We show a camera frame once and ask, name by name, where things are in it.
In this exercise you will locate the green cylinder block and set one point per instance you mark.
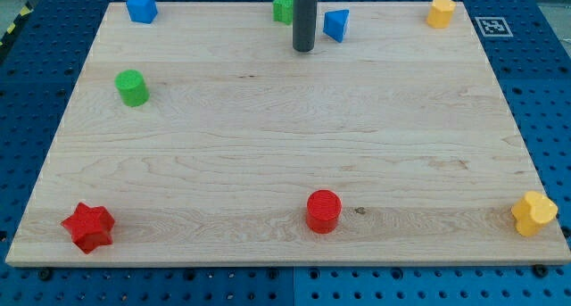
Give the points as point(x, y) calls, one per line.
point(132, 88)

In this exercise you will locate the blue triangle block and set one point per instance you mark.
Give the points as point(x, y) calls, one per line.
point(335, 24)

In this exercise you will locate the black bolt left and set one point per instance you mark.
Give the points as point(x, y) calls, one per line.
point(44, 274)

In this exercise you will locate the black bolt right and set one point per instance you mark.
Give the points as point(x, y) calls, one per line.
point(540, 270)

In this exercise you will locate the yellow hexagon block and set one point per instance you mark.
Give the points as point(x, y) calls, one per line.
point(440, 13)

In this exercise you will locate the white fiducial marker tag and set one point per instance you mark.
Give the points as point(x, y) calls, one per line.
point(492, 26)

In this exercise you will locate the red star block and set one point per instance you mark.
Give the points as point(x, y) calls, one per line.
point(89, 227)

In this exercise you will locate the light wooden board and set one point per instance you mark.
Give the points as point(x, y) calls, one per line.
point(405, 123)

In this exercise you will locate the yellow heart block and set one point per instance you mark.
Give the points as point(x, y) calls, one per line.
point(532, 212)

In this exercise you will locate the black bolt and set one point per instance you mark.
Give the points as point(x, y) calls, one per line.
point(44, 274)
point(540, 270)

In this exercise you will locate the red cylinder block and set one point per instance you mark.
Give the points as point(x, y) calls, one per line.
point(323, 211)

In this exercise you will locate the green star block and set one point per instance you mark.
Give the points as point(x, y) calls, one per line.
point(282, 11)

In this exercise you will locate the blue cube block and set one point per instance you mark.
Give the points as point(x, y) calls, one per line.
point(143, 11)

